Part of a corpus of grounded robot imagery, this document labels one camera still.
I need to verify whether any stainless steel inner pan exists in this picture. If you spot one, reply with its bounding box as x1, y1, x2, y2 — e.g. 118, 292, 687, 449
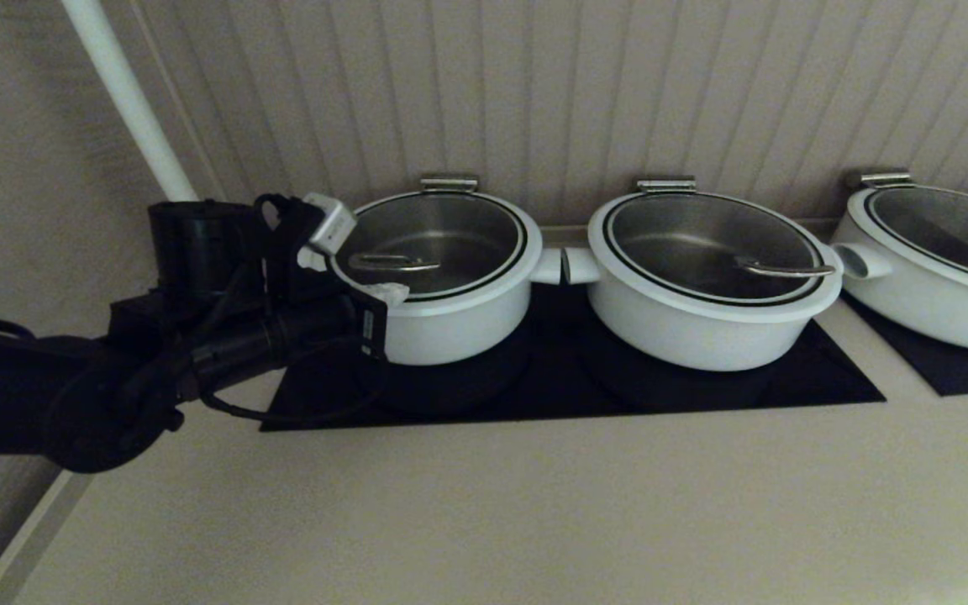
341, 197, 524, 297

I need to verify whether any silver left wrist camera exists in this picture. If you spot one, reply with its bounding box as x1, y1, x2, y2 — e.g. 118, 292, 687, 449
299, 192, 359, 256

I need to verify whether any chrome lid hinge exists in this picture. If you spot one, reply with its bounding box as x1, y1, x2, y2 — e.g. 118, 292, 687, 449
635, 177, 697, 197
419, 175, 480, 196
845, 171, 914, 192

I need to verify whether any wide black glass cooktop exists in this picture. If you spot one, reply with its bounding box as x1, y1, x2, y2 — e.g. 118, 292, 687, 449
260, 281, 886, 433

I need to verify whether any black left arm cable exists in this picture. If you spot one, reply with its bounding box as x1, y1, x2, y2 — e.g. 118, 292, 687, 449
198, 336, 390, 424

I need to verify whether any white pot with side handles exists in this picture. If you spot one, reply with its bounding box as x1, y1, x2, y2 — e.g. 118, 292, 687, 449
562, 192, 846, 373
296, 192, 566, 367
830, 185, 968, 353

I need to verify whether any white round pole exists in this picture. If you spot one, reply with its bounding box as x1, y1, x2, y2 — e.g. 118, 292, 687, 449
62, 0, 200, 203

